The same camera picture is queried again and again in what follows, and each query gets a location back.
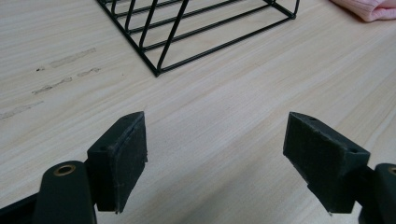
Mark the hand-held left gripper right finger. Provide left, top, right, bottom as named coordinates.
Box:
left=282, top=111, right=372, bottom=215

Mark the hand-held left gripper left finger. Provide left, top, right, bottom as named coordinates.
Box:
left=86, top=111, right=149, bottom=215

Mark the pink cloth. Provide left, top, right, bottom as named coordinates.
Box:
left=330, top=0, right=396, bottom=23

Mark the black wire rack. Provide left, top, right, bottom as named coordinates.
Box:
left=95, top=0, right=302, bottom=77

